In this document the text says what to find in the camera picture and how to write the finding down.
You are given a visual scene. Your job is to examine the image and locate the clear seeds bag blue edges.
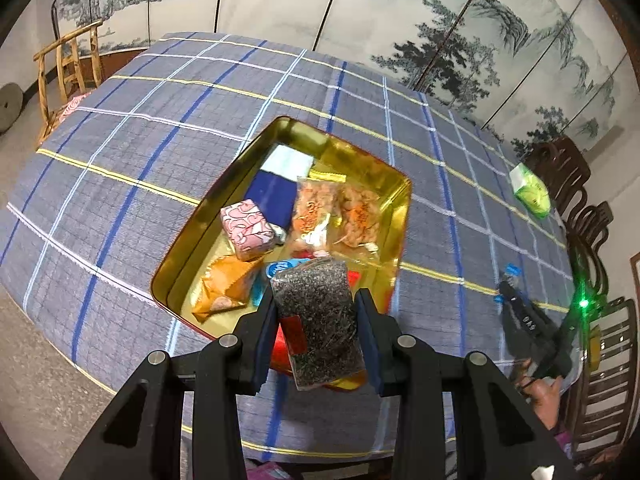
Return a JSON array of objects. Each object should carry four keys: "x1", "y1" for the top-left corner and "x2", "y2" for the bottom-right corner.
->
[{"x1": 494, "y1": 263, "x2": 523, "y2": 304}]

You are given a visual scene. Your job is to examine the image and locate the red snack packet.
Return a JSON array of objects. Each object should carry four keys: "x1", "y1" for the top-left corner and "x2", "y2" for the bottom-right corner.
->
[{"x1": 269, "y1": 268, "x2": 364, "y2": 386}]

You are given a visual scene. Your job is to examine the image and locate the orange yellow snack bag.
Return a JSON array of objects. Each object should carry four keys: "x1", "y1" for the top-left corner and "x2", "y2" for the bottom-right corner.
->
[{"x1": 191, "y1": 255, "x2": 264, "y2": 323}]

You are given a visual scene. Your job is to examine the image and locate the blue candy packet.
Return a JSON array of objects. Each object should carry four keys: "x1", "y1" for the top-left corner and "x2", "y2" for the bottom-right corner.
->
[{"x1": 250, "y1": 258, "x2": 309, "y2": 307}]

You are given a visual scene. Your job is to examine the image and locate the dark seeds bag red label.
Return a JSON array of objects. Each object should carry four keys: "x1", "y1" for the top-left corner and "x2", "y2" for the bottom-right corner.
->
[{"x1": 269, "y1": 257, "x2": 368, "y2": 392}]

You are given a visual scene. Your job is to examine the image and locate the pink patterned snack pack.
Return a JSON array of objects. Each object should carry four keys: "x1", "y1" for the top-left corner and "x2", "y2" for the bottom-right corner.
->
[{"x1": 220, "y1": 198, "x2": 277, "y2": 261}]

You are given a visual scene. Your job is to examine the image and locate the orange peanut snack bag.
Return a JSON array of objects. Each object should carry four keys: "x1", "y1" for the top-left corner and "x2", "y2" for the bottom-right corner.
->
[{"x1": 336, "y1": 183, "x2": 382, "y2": 252}]

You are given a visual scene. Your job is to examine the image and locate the fried twist snack bag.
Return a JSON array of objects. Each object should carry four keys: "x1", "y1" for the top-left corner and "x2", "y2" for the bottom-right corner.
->
[{"x1": 288, "y1": 179, "x2": 340, "y2": 255}]

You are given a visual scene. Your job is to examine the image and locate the person's right hand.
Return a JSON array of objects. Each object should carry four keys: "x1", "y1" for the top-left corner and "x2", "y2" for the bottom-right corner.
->
[{"x1": 515, "y1": 375, "x2": 563, "y2": 430}]

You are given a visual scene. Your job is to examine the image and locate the dark wooden chair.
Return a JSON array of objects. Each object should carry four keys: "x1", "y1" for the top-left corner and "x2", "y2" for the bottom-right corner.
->
[
  {"x1": 567, "y1": 200, "x2": 614, "y2": 307},
  {"x1": 561, "y1": 297, "x2": 638, "y2": 467},
  {"x1": 524, "y1": 136, "x2": 591, "y2": 223}
]

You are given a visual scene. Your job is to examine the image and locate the green tissue pack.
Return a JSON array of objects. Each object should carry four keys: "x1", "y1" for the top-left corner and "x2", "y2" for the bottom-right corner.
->
[{"x1": 509, "y1": 162, "x2": 551, "y2": 219}]

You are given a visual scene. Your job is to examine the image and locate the dark blue packet in box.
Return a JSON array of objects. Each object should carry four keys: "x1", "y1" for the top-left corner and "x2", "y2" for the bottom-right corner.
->
[{"x1": 244, "y1": 170, "x2": 297, "y2": 231}]

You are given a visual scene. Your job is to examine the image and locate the gold red tin box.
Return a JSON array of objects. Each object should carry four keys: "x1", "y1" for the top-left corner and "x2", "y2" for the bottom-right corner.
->
[{"x1": 150, "y1": 115, "x2": 414, "y2": 392}]

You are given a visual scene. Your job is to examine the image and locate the yellow gold packet in box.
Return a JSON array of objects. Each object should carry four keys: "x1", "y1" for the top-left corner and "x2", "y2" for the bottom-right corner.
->
[{"x1": 308, "y1": 168, "x2": 346, "y2": 183}]

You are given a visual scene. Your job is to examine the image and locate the white packet in box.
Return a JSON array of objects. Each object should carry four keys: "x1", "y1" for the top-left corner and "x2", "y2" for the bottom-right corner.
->
[{"x1": 260, "y1": 144, "x2": 314, "y2": 182}]

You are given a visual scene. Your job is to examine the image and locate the blue plaid tablecloth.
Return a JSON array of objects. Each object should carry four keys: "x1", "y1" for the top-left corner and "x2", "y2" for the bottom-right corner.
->
[{"x1": 0, "y1": 31, "x2": 582, "y2": 463}]

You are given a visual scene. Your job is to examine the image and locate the painted folding screen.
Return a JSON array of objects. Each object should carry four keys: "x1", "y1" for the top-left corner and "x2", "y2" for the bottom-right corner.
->
[{"x1": 0, "y1": 0, "x2": 632, "y2": 156}]

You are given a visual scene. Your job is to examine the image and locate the light bamboo chair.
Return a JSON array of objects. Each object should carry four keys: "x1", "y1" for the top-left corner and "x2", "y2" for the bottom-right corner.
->
[{"x1": 34, "y1": 0, "x2": 104, "y2": 146}]

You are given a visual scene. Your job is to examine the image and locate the round stone disc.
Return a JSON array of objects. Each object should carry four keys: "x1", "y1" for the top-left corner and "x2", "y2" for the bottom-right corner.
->
[{"x1": 0, "y1": 82, "x2": 24, "y2": 133}]

